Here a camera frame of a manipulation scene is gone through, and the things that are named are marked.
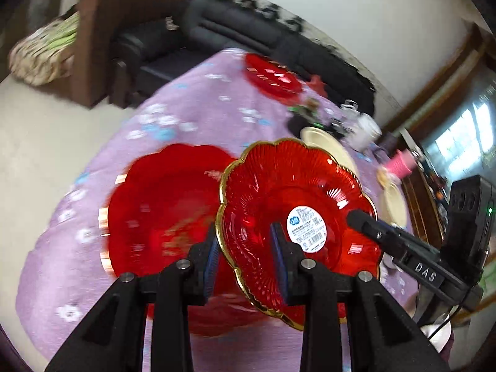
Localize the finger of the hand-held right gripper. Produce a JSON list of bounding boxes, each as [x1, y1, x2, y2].
[[346, 209, 407, 260]]

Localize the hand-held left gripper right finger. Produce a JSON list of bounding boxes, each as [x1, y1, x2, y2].
[[269, 223, 452, 372]]

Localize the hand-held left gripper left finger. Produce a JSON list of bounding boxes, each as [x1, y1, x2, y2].
[[44, 223, 222, 372]]

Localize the cream plastic bowl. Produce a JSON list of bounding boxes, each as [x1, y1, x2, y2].
[[380, 180, 408, 229], [300, 126, 359, 179]]

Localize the red gold-rimmed plate with sticker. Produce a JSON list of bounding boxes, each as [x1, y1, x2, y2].
[[216, 137, 384, 332]]

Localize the wooden cabinet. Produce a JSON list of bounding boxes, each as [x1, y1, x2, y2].
[[401, 128, 446, 249]]

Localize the pink cup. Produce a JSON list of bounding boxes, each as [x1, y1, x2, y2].
[[387, 149, 419, 179]]

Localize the white jug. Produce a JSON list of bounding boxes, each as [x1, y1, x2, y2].
[[343, 101, 382, 152]]

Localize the black device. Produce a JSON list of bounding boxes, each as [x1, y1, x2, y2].
[[287, 99, 345, 138]]

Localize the red star-shaped object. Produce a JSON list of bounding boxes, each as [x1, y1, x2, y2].
[[306, 75, 328, 95]]

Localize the purple floral tablecloth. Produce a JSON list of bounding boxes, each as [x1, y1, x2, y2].
[[17, 48, 454, 372]]

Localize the far red plate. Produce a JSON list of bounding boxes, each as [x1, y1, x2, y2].
[[243, 52, 305, 105]]

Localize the black leather sofa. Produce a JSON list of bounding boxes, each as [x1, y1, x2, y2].
[[110, 0, 376, 119]]

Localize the brown armchair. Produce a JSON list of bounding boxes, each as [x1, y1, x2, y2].
[[58, 0, 188, 109]]

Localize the patterned blanket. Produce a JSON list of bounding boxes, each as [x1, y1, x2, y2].
[[8, 11, 80, 86]]

